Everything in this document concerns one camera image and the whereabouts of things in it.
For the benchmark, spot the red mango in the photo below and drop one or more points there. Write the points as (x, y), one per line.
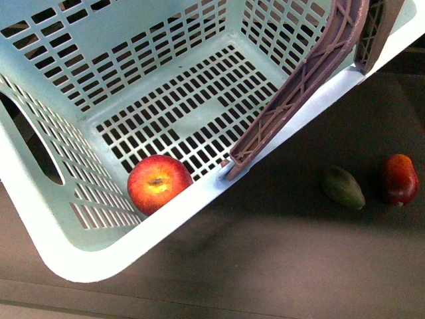
(399, 180)

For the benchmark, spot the green avocado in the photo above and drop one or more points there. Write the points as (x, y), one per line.
(340, 186)

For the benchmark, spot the brown basket handle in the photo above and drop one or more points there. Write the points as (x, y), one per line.
(362, 27)

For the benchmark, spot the light blue plastic basket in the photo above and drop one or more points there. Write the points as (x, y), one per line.
(94, 87)

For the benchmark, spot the red yellow apple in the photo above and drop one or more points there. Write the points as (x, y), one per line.
(155, 181)

